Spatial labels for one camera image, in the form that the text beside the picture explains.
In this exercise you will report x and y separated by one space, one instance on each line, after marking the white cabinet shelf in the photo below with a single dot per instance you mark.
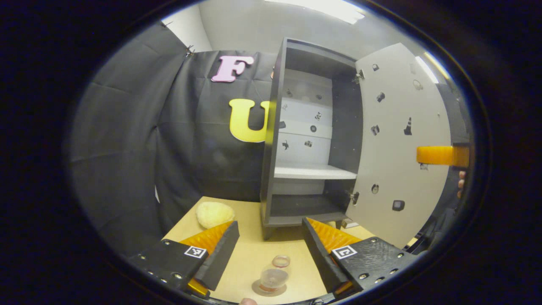
313 171

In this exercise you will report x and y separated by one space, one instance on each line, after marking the white cabinet door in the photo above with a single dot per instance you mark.
394 169

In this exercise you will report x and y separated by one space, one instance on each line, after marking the round brown coaster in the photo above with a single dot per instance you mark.
258 290

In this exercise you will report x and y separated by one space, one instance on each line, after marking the black binder clip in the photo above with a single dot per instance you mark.
166 24
189 51

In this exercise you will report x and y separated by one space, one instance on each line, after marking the long ceiling light panel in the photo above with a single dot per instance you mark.
317 9

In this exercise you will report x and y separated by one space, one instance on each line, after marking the dark grey cabinet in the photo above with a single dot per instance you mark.
271 169

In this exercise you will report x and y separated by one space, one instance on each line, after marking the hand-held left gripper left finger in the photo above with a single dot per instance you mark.
220 258

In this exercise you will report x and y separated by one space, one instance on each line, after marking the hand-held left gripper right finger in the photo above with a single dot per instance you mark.
322 258

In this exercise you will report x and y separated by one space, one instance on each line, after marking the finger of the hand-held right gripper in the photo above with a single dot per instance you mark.
438 156

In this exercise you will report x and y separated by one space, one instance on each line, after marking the pale yellow lumpy sponge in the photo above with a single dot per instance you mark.
214 214

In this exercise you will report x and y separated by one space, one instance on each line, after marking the clear plastic bottle red label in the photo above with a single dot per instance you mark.
274 277

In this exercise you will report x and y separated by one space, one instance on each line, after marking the black backdrop cloth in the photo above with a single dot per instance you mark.
127 140

